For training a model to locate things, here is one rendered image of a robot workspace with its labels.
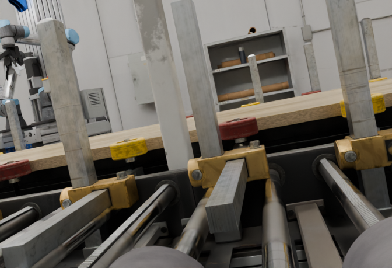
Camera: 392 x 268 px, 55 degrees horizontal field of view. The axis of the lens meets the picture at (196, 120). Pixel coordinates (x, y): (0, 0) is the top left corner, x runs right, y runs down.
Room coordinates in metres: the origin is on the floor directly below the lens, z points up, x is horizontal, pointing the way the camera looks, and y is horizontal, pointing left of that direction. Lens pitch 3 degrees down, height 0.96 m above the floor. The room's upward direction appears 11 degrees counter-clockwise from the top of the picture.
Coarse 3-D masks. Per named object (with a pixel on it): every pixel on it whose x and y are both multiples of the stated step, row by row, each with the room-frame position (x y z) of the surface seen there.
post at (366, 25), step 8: (360, 24) 1.63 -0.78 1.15; (368, 24) 1.59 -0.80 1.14; (368, 32) 1.60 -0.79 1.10; (368, 40) 1.60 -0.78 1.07; (368, 48) 1.60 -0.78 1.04; (368, 56) 1.60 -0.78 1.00; (376, 56) 1.59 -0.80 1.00; (368, 64) 1.62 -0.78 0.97; (376, 64) 1.59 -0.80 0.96; (376, 72) 1.59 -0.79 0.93
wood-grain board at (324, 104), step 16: (384, 80) 1.36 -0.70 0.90; (304, 96) 1.36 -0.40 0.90; (320, 96) 1.15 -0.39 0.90; (336, 96) 1.00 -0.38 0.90; (384, 96) 0.77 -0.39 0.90; (224, 112) 1.41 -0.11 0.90; (240, 112) 1.18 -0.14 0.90; (256, 112) 1.02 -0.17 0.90; (272, 112) 0.90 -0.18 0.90; (288, 112) 0.81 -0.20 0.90; (304, 112) 0.80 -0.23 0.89; (320, 112) 0.80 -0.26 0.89; (336, 112) 0.79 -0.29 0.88; (144, 128) 1.40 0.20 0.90; (192, 128) 0.89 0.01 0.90; (96, 144) 1.04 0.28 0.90; (160, 144) 0.87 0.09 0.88; (0, 160) 1.24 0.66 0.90; (16, 160) 1.06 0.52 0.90; (32, 160) 0.93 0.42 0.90; (48, 160) 0.92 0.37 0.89; (64, 160) 0.91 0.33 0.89
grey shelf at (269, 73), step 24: (216, 48) 4.52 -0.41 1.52; (264, 48) 4.48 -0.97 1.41; (288, 48) 4.03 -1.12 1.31; (216, 72) 4.54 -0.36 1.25; (240, 72) 4.51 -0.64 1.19; (264, 72) 4.48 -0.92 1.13; (288, 72) 4.34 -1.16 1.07; (216, 96) 4.11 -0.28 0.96; (264, 96) 4.49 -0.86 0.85; (288, 96) 4.46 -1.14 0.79
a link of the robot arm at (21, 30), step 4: (16, 28) 2.34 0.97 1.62; (20, 28) 2.37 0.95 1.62; (24, 28) 2.39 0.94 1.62; (28, 28) 2.42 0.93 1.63; (16, 32) 2.34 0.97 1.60; (20, 32) 2.36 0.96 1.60; (24, 32) 2.39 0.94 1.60; (28, 32) 2.41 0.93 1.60; (16, 36) 2.36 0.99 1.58; (20, 36) 2.39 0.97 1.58; (24, 36) 2.41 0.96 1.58; (28, 36) 2.43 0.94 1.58
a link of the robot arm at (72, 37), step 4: (68, 32) 2.67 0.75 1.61; (72, 32) 2.70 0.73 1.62; (76, 32) 2.74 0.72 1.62; (68, 36) 2.66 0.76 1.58; (72, 36) 2.69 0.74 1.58; (76, 36) 2.73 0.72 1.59; (68, 40) 2.67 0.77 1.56; (72, 40) 2.68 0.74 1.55; (76, 40) 2.71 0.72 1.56; (68, 44) 2.67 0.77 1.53; (72, 44) 2.69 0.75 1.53; (72, 48) 2.70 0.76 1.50
